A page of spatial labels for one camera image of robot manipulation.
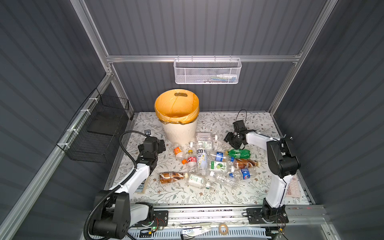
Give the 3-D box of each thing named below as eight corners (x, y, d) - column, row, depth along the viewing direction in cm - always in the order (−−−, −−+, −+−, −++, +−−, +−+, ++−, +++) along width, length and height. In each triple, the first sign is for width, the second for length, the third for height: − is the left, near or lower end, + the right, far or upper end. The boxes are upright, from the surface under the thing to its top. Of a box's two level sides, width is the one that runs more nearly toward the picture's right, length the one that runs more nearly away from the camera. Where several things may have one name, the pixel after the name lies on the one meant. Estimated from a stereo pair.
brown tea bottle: (160, 184, 86) (158, 181, 82) (161, 175, 90) (160, 171, 85) (187, 184, 86) (187, 181, 82) (188, 175, 90) (187, 171, 85)
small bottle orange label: (170, 154, 97) (169, 151, 95) (177, 146, 101) (176, 143, 98) (179, 160, 95) (178, 157, 92) (186, 151, 98) (185, 149, 96)
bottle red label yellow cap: (187, 174, 89) (186, 171, 85) (187, 153, 98) (187, 149, 95) (197, 174, 89) (197, 171, 85) (197, 153, 98) (197, 149, 95)
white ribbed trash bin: (168, 149, 101) (162, 127, 83) (168, 142, 105) (162, 119, 86) (196, 146, 103) (196, 123, 85) (195, 139, 107) (195, 116, 88)
